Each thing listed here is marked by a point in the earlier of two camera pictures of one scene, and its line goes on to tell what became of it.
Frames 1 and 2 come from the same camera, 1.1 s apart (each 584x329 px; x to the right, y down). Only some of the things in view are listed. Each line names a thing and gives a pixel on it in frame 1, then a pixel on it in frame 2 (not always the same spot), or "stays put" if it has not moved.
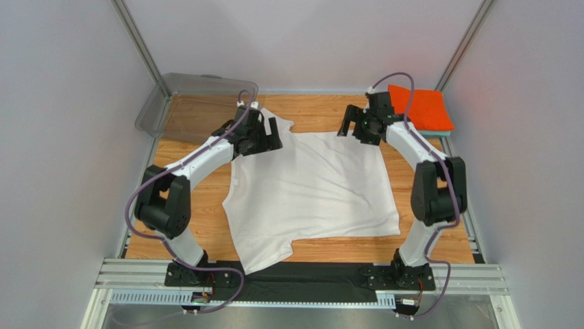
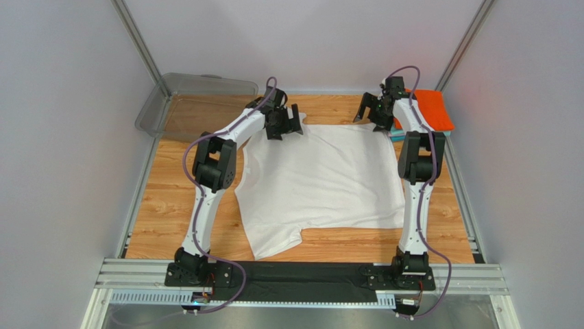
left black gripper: (270, 142) -> (290, 125)
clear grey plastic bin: (192, 106) stays put
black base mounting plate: (299, 279) stays put
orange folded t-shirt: (428, 111) stays put
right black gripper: (357, 122) -> (373, 110)
